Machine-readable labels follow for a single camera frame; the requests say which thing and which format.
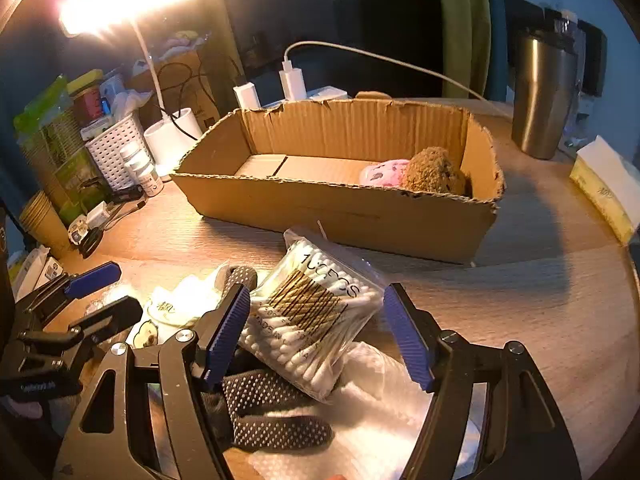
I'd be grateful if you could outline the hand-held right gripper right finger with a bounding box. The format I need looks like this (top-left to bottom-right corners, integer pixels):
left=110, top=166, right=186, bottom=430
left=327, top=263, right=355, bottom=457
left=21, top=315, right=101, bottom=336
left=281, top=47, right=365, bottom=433
left=382, top=282, right=583, bottom=480

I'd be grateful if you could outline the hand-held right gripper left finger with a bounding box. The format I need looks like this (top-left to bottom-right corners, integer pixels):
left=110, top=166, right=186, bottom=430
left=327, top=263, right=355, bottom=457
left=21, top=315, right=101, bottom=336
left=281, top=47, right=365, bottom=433
left=52, top=282, right=251, bottom=480

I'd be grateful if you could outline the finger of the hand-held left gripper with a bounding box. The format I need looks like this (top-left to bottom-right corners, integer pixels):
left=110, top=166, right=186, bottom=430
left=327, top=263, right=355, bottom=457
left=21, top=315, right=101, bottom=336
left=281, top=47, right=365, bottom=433
left=20, top=296, right=143, bottom=361
left=15, top=262, right=122, bottom=326

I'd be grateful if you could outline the bag of cotton swabs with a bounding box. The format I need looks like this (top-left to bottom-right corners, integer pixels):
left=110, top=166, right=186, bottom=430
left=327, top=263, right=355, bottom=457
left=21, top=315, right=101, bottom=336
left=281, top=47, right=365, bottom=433
left=239, top=227, right=386, bottom=403

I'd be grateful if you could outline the white tissue cloth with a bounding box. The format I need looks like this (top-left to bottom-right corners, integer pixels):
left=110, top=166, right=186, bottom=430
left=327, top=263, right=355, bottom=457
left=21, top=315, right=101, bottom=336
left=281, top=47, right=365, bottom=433
left=247, top=340, right=488, bottom=480

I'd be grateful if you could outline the brown cardboard box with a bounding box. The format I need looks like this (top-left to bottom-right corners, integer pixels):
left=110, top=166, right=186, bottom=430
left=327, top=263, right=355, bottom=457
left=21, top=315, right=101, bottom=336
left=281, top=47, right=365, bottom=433
left=170, top=91, right=506, bottom=266

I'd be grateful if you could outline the pink patterned cloth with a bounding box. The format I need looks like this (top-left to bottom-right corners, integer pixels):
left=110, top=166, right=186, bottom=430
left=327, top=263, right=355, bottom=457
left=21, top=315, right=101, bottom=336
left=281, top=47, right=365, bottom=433
left=359, top=158, right=412, bottom=188

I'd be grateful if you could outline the brown plush toy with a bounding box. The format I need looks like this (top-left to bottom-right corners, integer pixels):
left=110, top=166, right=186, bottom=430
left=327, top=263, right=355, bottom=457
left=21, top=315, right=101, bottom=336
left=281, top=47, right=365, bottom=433
left=401, top=146, right=473, bottom=196

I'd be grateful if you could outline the white paper box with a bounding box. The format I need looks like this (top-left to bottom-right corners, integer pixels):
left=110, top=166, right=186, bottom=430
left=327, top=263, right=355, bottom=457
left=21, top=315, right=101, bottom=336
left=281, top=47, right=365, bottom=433
left=9, top=246, right=65, bottom=302

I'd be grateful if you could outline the stack of paper cups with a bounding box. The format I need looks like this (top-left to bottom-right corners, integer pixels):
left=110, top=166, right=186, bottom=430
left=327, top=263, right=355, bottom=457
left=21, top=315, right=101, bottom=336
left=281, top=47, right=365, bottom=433
left=19, top=190, right=72, bottom=261

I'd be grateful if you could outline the black small tube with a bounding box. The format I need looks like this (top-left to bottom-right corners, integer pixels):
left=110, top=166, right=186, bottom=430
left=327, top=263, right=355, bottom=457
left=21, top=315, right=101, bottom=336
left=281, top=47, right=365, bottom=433
left=107, top=185, right=144, bottom=204

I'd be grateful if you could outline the green printed box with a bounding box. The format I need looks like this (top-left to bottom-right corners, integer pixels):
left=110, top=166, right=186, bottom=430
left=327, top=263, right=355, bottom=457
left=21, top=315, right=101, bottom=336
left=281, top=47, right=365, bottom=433
left=47, top=150, right=103, bottom=226

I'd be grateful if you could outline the small white bottle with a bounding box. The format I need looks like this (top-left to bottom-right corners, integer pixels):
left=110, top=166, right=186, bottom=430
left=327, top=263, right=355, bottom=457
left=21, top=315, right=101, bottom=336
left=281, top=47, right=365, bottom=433
left=120, top=142, right=153, bottom=181
left=136, top=162, right=165, bottom=198

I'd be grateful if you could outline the white perforated basket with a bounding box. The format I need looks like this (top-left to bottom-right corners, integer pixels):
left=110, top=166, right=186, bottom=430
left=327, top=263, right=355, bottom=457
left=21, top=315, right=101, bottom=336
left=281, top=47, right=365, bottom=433
left=84, top=110, right=152, bottom=192

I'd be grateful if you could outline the white desk lamp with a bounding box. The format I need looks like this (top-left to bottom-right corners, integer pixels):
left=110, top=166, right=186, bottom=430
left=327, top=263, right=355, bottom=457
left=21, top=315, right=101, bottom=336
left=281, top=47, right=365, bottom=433
left=57, top=0, right=206, bottom=175

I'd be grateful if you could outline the green snack bag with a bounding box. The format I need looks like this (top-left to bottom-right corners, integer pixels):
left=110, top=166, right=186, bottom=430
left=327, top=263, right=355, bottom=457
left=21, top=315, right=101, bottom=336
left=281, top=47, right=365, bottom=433
left=14, top=75, right=71, bottom=166

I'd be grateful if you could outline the jar with yellow lid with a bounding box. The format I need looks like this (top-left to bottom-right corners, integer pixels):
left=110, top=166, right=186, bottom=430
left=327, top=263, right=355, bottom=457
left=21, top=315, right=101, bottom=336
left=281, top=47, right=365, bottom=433
left=66, top=70, right=107, bottom=125

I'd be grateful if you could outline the crumpled white bag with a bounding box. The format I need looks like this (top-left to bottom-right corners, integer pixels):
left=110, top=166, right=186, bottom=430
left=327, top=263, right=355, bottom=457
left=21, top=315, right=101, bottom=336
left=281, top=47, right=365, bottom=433
left=99, top=72, right=148, bottom=113

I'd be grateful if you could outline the brown cardboard carton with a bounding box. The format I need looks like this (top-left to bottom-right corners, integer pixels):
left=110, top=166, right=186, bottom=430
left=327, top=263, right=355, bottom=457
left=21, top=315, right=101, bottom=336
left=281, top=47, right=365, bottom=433
left=127, top=49, right=222, bottom=132

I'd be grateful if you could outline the small white charger plug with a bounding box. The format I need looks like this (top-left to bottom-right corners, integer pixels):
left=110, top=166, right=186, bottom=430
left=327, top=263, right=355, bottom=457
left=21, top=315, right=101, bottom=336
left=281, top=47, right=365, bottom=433
left=233, top=82, right=262, bottom=111

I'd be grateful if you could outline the yellow tissue pack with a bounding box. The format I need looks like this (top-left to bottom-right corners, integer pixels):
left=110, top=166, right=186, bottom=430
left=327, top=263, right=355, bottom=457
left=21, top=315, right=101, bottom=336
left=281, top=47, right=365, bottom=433
left=569, top=135, right=640, bottom=247

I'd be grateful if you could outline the tall white charger plug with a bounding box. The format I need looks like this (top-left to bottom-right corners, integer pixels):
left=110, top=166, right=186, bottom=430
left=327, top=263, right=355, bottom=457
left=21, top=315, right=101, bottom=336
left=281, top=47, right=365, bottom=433
left=278, top=60, right=307, bottom=102

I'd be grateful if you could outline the stainless steel tumbler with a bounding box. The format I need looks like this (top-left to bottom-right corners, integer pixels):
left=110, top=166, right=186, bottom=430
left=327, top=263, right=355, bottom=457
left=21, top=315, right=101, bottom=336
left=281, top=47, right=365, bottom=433
left=510, top=29, right=579, bottom=161

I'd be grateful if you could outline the yellow curtain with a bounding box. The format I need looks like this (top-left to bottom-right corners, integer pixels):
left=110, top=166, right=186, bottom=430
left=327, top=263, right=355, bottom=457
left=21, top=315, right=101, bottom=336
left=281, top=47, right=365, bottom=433
left=431, top=0, right=494, bottom=100

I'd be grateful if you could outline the black monitor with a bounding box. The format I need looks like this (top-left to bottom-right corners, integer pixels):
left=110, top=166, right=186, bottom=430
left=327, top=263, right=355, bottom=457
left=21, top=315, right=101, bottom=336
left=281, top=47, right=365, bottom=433
left=504, top=0, right=553, bottom=70
left=575, top=19, right=609, bottom=99

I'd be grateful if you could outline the black lamp cable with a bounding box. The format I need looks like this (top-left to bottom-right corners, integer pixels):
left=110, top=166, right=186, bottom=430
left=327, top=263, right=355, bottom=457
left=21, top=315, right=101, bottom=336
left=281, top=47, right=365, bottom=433
left=159, top=57, right=237, bottom=142

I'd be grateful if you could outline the white charging cable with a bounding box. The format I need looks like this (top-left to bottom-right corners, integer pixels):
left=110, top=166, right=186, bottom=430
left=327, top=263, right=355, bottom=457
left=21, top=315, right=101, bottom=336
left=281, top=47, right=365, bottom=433
left=283, top=41, right=490, bottom=102

